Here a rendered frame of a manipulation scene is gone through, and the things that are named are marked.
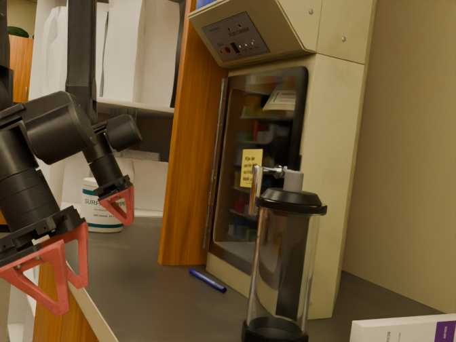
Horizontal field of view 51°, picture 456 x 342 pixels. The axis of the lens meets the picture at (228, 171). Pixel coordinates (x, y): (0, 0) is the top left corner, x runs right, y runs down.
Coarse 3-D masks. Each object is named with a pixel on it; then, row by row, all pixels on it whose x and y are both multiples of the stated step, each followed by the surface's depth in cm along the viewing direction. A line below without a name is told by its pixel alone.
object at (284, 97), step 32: (256, 96) 96; (288, 96) 86; (224, 128) 107; (256, 128) 95; (288, 128) 85; (224, 160) 106; (288, 160) 84; (224, 192) 105; (224, 224) 104; (256, 224) 92; (224, 256) 103
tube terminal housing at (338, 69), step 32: (352, 0) 84; (320, 32) 82; (352, 32) 85; (256, 64) 99; (288, 64) 89; (320, 64) 83; (352, 64) 86; (320, 96) 83; (352, 96) 87; (320, 128) 84; (352, 128) 87; (320, 160) 85; (352, 160) 90; (320, 192) 85; (320, 224) 86; (320, 256) 87; (320, 288) 88
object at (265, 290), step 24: (264, 216) 70; (288, 216) 68; (312, 216) 69; (264, 240) 70; (288, 240) 68; (312, 240) 70; (264, 264) 70; (288, 264) 68; (312, 264) 70; (264, 288) 69; (288, 288) 68; (264, 312) 69; (288, 312) 69; (264, 336) 69; (288, 336) 69
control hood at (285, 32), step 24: (240, 0) 85; (264, 0) 80; (288, 0) 78; (312, 0) 80; (192, 24) 104; (264, 24) 84; (288, 24) 79; (312, 24) 81; (288, 48) 84; (312, 48) 82
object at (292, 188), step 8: (288, 176) 71; (296, 176) 71; (288, 184) 71; (296, 184) 71; (264, 192) 72; (272, 192) 70; (280, 192) 69; (288, 192) 69; (296, 192) 71; (304, 192) 72; (280, 200) 68; (288, 200) 68; (296, 200) 68; (304, 200) 68; (312, 200) 69
